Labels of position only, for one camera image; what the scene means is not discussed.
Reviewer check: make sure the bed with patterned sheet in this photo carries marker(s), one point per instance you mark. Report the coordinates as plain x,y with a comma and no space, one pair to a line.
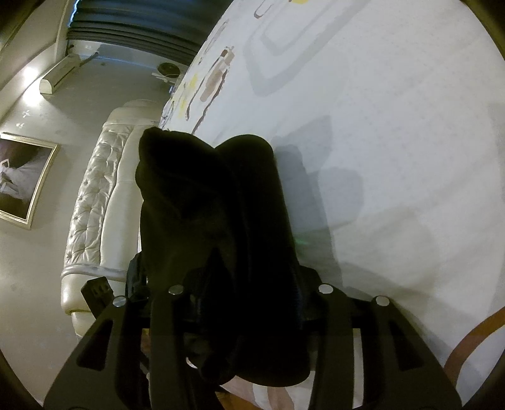
394,157

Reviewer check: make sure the framed wall picture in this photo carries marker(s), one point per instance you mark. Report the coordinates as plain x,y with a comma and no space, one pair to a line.
23,177

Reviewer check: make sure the blue curtains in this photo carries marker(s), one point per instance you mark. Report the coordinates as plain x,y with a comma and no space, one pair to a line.
130,27

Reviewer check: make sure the cream tufted headboard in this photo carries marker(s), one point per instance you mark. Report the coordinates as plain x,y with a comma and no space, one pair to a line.
102,197

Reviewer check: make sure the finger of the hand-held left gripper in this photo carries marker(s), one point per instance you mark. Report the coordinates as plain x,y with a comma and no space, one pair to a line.
96,293
136,276

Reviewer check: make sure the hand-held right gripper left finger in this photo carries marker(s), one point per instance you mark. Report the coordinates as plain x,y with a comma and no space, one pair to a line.
165,327

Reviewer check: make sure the black pants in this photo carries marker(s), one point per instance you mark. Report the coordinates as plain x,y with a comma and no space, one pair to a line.
213,236

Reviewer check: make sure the white air conditioner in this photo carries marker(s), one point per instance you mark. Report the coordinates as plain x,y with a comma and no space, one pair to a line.
59,73

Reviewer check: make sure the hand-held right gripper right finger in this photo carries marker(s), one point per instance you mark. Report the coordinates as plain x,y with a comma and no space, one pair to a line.
335,327

